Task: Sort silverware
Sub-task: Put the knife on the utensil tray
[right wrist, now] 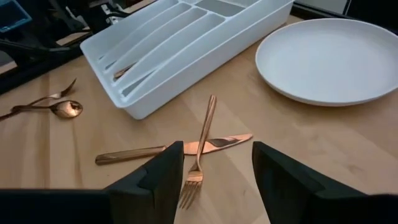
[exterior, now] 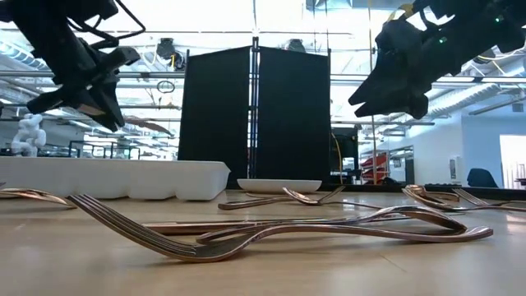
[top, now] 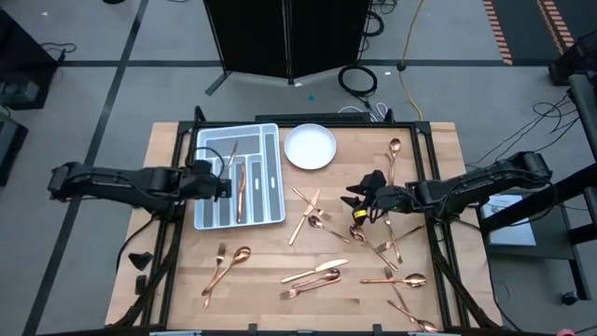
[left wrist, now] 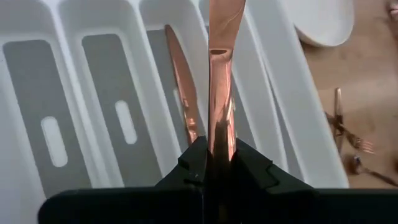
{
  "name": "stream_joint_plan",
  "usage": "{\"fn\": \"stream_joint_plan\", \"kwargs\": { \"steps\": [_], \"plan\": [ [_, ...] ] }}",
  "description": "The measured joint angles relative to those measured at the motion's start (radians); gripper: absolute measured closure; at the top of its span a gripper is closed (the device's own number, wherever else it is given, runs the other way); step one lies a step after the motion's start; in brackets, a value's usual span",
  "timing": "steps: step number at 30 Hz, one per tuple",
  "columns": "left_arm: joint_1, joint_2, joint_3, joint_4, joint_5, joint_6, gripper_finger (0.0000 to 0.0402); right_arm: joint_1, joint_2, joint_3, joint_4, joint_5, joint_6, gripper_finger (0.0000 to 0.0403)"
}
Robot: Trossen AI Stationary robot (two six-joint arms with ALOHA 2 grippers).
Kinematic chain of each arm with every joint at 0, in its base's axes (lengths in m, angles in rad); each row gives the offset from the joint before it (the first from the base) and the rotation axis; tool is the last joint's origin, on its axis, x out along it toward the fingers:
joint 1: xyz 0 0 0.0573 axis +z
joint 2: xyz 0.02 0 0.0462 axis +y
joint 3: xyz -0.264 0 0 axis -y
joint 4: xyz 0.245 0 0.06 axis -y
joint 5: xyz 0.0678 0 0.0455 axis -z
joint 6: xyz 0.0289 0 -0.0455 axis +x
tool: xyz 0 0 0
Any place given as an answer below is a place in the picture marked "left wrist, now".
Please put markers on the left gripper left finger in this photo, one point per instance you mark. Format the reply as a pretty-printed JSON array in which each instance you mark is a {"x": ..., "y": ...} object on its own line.
[{"x": 192, "y": 165}]

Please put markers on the rose gold fork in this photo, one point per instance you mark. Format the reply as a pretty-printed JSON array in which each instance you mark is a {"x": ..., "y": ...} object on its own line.
[{"x": 362, "y": 146}]

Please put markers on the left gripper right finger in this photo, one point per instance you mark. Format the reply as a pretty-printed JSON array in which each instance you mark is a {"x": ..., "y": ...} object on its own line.
[{"x": 255, "y": 171}]

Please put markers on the rose gold table knife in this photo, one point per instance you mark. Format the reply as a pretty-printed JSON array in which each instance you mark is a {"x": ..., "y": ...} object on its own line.
[
  {"x": 222, "y": 93},
  {"x": 183, "y": 81},
  {"x": 338, "y": 102}
]

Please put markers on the white round plate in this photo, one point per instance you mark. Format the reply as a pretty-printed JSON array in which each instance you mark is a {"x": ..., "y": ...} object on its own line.
[{"x": 323, "y": 21}]

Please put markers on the rose gold spoon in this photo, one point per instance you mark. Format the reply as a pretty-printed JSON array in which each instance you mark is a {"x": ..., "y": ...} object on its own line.
[{"x": 354, "y": 165}]

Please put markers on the white cutlery organizer tray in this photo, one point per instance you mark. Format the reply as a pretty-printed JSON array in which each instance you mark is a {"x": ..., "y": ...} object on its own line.
[{"x": 264, "y": 93}]

